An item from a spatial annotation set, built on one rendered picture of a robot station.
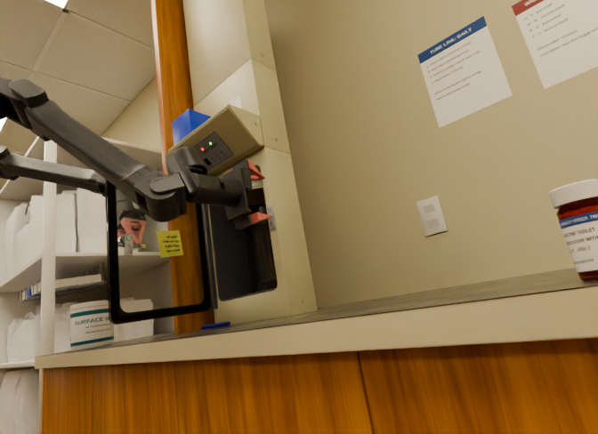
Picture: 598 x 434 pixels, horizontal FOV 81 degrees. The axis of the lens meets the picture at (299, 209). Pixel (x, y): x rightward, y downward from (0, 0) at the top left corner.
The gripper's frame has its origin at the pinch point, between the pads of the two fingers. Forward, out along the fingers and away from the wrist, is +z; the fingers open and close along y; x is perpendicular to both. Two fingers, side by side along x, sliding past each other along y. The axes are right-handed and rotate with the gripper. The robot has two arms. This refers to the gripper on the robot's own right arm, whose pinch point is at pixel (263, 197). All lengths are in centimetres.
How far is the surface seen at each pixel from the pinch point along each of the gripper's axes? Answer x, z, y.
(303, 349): -20.7, -19.6, -30.7
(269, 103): 7.3, 17.2, 34.9
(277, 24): 26, 57, 102
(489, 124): -42, 54, 14
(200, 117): 26.9, 6.1, 36.7
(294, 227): 7.8, 18.4, -4.3
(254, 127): 7.6, 9.3, 24.6
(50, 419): 100, -15, -47
